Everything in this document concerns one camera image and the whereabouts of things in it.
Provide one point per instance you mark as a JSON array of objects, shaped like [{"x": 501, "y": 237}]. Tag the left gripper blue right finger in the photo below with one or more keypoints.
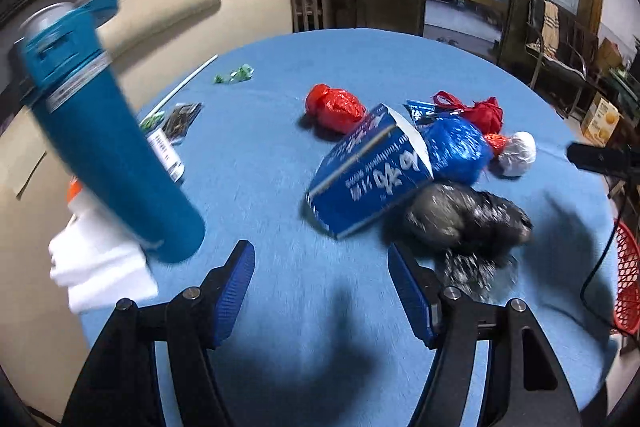
[{"x": 418, "y": 291}]

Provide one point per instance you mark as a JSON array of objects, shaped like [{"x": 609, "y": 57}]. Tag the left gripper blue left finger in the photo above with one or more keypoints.
[{"x": 224, "y": 289}]

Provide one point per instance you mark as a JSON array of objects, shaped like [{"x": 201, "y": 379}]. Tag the black plastic bag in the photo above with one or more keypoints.
[{"x": 471, "y": 233}]

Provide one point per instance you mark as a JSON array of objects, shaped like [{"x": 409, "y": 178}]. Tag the white plastic bag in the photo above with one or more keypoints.
[{"x": 519, "y": 155}]

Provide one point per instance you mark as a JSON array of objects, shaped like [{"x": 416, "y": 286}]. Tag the orange snack wrapper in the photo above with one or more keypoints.
[{"x": 497, "y": 142}]

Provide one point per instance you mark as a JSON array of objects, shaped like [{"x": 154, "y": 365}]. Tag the blue toothpaste box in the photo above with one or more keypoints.
[{"x": 382, "y": 162}]

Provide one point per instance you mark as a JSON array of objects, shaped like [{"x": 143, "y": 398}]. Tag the red knotted cloth bag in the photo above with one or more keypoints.
[{"x": 485, "y": 115}]

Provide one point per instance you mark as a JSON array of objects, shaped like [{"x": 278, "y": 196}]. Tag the blue plastic bag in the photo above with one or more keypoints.
[{"x": 458, "y": 151}]

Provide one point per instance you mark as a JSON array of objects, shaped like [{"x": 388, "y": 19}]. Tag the blue foil wrapper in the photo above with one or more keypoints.
[{"x": 424, "y": 113}]

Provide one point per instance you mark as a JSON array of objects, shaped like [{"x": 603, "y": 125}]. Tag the small red plastic bag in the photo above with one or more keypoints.
[{"x": 334, "y": 109}]

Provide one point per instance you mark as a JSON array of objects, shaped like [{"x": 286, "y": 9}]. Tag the yellow cardboard box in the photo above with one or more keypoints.
[{"x": 600, "y": 121}]

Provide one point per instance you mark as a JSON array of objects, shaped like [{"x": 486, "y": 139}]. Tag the black metal chair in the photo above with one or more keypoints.
[{"x": 569, "y": 62}]

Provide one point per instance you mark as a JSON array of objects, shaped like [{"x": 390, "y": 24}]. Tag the white tissue stack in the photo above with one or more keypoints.
[{"x": 96, "y": 260}]

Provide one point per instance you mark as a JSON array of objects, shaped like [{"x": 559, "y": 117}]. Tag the red plastic basket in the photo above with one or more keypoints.
[{"x": 626, "y": 310}]

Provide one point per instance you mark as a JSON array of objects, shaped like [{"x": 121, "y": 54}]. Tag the small white medicine box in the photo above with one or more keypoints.
[{"x": 166, "y": 153}]

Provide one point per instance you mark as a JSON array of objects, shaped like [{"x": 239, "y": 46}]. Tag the striped scarf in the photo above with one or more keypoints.
[{"x": 551, "y": 26}]

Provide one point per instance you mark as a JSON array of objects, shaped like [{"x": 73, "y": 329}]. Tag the orange white box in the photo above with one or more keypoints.
[{"x": 73, "y": 189}]

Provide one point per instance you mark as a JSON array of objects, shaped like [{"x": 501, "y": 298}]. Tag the dark foil packet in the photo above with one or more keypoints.
[{"x": 179, "y": 121}]

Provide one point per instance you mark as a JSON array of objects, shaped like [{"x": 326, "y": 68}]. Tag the white stick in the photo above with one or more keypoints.
[{"x": 179, "y": 86}]

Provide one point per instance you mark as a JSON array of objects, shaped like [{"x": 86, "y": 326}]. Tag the green candy wrapper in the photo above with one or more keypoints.
[{"x": 243, "y": 73}]

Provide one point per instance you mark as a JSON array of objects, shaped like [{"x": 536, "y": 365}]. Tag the cream leather sofa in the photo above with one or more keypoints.
[{"x": 97, "y": 362}]

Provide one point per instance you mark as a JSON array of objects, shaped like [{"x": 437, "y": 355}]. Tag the teal water bottle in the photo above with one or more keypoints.
[{"x": 77, "y": 103}]

